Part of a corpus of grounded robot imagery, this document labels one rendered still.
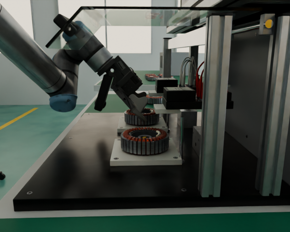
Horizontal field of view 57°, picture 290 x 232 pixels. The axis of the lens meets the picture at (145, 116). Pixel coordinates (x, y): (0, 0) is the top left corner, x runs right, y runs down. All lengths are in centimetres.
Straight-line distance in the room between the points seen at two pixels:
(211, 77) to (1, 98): 569
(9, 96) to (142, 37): 284
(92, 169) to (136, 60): 481
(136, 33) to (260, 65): 475
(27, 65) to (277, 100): 54
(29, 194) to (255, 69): 52
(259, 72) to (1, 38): 56
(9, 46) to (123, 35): 471
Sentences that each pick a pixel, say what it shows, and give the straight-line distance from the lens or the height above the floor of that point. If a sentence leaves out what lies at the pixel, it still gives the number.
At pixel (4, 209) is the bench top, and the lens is 52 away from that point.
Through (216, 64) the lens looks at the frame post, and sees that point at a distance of 41.
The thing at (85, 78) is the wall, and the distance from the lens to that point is 542.
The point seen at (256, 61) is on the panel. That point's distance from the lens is 66.
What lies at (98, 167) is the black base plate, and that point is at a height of 77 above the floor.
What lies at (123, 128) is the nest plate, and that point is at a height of 78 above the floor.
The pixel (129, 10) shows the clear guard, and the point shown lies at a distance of 43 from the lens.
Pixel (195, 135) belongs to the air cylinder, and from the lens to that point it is 64.
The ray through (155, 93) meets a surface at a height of 88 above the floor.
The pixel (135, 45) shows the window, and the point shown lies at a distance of 531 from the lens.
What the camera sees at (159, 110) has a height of 88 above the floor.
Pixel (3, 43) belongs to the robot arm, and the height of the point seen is 102.
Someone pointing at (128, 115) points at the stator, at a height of 81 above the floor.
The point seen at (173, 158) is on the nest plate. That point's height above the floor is 78.
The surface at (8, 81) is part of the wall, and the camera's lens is 587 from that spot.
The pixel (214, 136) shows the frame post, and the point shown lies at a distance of 44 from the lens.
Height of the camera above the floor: 100
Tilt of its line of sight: 13 degrees down
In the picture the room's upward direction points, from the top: straight up
